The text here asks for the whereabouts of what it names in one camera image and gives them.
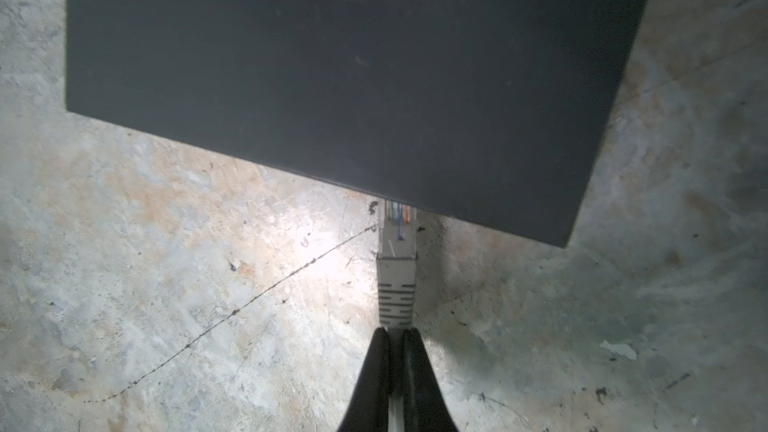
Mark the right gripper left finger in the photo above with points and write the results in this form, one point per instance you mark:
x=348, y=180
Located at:
x=368, y=409

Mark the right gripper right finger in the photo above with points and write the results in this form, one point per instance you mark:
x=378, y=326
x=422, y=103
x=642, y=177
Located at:
x=424, y=408

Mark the black network switch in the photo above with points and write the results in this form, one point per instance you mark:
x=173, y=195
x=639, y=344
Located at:
x=487, y=111

